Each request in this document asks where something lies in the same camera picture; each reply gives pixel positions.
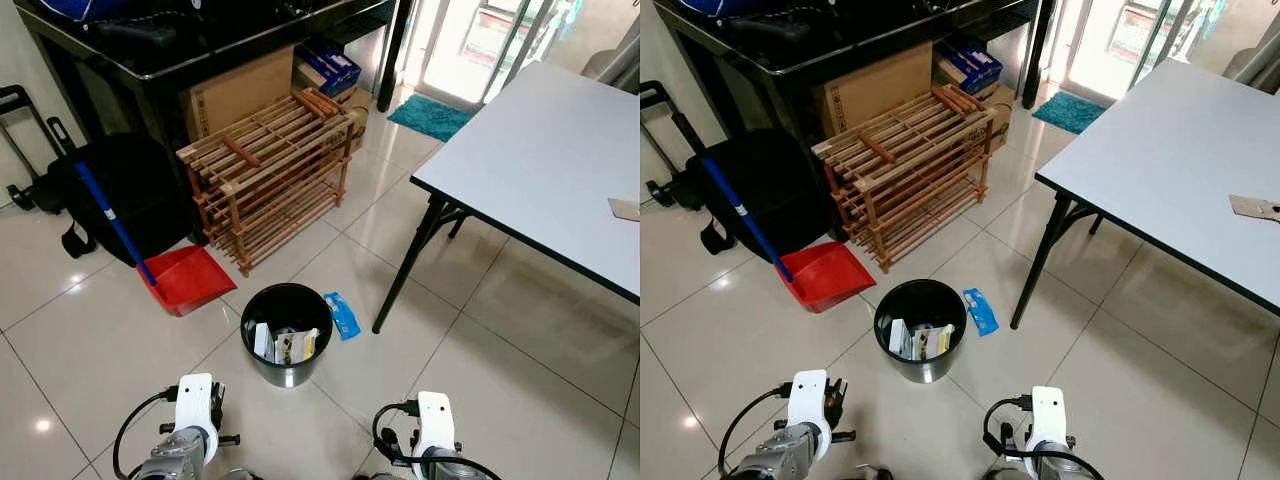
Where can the grey round container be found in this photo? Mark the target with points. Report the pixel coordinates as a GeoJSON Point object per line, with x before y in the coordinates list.
{"type": "Point", "coordinates": [615, 65]}
{"type": "Point", "coordinates": [1255, 62]}

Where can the white printed drink carton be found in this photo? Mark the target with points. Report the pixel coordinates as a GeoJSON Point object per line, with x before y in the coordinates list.
{"type": "Point", "coordinates": [298, 346]}
{"type": "Point", "coordinates": [935, 342]}

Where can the black glossy desk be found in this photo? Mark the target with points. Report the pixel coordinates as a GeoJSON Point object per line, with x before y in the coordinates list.
{"type": "Point", "coordinates": [200, 40]}
{"type": "Point", "coordinates": [850, 35]}

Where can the small brown cardboard box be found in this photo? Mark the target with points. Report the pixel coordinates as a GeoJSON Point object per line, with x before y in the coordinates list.
{"type": "Point", "coordinates": [357, 115]}
{"type": "Point", "coordinates": [1000, 105]}

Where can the blue printed box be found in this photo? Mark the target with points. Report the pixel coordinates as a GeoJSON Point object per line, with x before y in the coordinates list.
{"type": "Point", "coordinates": [970, 63]}
{"type": "Point", "coordinates": [330, 68]}

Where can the large brown cardboard box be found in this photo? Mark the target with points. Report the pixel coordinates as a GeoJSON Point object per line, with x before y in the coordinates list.
{"type": "Point", "coordinates": [240, 95]}
{"type": "Point", "coordinates": [875, 90]}

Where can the teal floor mat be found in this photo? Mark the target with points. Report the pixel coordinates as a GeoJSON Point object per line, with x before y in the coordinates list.
{"type": "Point", "coordinates": [1070, 112]}
{"type": "Point", "coordinates": [430, 117]}

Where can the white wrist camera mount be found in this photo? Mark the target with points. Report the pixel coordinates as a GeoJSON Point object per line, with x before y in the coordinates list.
{"type": "Point", "coordinates": [808, 398]}
{"type": "Point", "coordinates": [195, 400]}
{"type": "Point", "coordinates": [1048, 415]}
{"type": "Point", "coordinates": [435, 420]}

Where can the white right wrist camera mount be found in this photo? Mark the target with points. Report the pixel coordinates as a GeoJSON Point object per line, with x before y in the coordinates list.
{"type": "Point", "coordinates": [435, 420]}
{"type": "Point", "coordinates": [1048, 415]}

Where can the black round rubbish bin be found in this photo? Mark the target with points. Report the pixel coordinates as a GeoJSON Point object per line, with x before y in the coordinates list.
{"type": "Point", "coordinates": [920, 295]}
{"type": "Point", "coordinates": [290, 300]}

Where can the black hand trolley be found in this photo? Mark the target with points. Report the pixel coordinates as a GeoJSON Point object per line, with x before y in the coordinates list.
{"type": "Point", "coordinates": [22, 195]}
{"type": "Point", "coordinates": [657, 192]}

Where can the blue plastic wrapper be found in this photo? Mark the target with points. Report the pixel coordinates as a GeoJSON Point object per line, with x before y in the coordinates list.
{"type": "Point", "coordinates": [981, 312]}
{"type": "Point", "coordinates": [343, 317]}

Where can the grey table with black legs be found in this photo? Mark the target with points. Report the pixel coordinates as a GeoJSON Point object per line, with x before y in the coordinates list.
{"type": "Point", "coordinates": [1170, 150]}
{"type": "Point", "coordinates": [540, 160]}

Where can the sliding glass door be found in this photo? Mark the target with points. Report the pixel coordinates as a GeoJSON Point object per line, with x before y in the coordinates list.
{"type": "Point", "coordinates": [1100, 45]}
{"type": "Point", "coordinates": [450, 50]}

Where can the blue bag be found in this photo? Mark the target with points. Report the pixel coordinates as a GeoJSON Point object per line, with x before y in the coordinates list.
{"type": "Point", "coordinates": [85, 8]}
{"type": "Point", "coordinates": [725, 6]}

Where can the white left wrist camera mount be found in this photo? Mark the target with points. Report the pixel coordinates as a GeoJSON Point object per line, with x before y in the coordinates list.
{"type": "Point", "coordinates": [195, 400]}
{"type": "Point", "coordinates": [808, 398]}

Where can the black backpack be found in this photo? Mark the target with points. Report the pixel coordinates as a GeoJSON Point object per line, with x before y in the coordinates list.
{"type": "Point", "coordinates": [140, 190]}
{"type": "Point", "coordinates": [790, 185]}

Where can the wooden slatted shoe rack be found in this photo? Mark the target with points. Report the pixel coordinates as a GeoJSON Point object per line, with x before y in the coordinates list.
{"type": "Point", "coordinates": [920, 130]}
{"type": "Point", "coordinates": [290, 130]}

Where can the flat brown cardboard piece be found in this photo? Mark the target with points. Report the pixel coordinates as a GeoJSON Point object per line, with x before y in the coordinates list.
{"type": "Point", "coordinates": [1255, 207]}
{"type": "Point", "coordinates": [625, 209]}

